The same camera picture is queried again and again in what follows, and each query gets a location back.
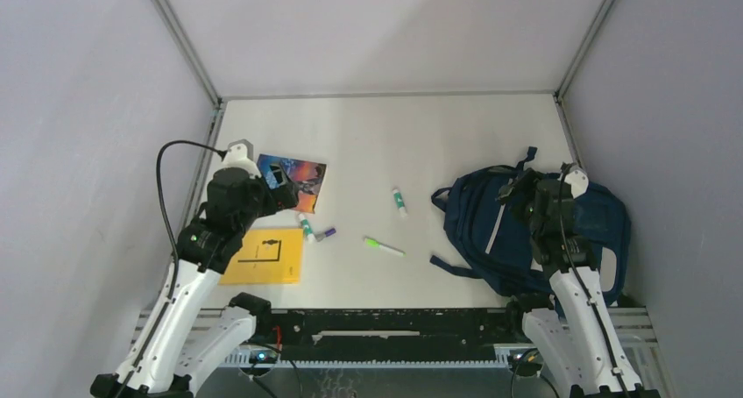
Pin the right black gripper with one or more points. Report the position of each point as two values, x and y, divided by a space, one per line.
527 178

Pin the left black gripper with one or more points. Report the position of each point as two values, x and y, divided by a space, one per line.
284 197

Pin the Jane Eyre paperback book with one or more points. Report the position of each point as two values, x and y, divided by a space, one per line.
308 176

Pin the navy blue backpack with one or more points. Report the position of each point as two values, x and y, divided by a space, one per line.
495 244

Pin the yellow paperback book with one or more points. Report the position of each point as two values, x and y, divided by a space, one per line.
267 256

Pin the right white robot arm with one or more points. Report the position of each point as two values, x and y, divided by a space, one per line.
575 338

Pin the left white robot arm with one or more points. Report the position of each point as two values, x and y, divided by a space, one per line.
161 363

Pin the green white glue stick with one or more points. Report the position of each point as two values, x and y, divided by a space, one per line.
308 232

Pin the purple capped small tube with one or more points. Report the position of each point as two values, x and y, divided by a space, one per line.
324 234

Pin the green capped marker pen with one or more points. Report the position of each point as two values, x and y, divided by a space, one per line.
383 247

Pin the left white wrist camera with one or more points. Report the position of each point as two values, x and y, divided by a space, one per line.
239 154

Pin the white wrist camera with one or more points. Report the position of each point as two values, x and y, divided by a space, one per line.
239 154
576 178

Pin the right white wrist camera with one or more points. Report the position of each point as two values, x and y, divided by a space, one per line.
576 178

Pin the white slotted cable duct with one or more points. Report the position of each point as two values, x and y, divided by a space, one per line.
261 358

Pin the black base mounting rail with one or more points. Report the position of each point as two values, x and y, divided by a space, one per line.
388 333

